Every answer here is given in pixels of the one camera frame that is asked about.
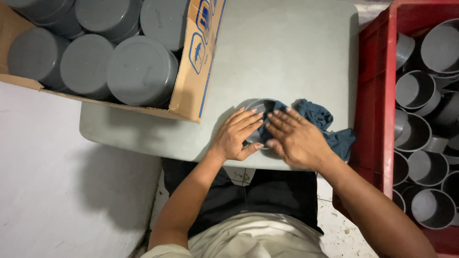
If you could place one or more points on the person's left hand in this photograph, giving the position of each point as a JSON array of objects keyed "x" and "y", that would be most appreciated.
[{"x": 231, "y": 139}]

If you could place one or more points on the person's right hand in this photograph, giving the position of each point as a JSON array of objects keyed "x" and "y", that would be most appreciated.
[{"x": 299, "y": 143}]

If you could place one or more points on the dark blue cloth rag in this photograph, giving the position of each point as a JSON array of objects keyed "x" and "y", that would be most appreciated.
[{"x": 322, "y": 118}]

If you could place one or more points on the grey plastic end cap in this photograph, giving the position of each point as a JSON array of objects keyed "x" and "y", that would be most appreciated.
[{"x": 260, "y": 104}]

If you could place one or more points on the person's black shorts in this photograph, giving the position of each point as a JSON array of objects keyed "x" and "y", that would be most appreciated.
[{"x": 272, "y": 193}]

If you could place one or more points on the brown cardboard carton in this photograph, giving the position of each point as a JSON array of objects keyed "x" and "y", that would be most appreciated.
[{"x": 200, "y": 91}]

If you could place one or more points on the red plastic crate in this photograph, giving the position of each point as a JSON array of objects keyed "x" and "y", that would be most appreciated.
[{"x": 374, "y": 89}]

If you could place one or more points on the person's beige shirt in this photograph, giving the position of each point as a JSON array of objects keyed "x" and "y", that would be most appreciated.
[{"x": 251, "y": 236}]

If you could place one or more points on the pile of grey pipe caps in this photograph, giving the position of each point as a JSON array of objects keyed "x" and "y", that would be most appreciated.
[
  {"x": 141, "y": 71},
  {"x": 426, "y": 168}
]

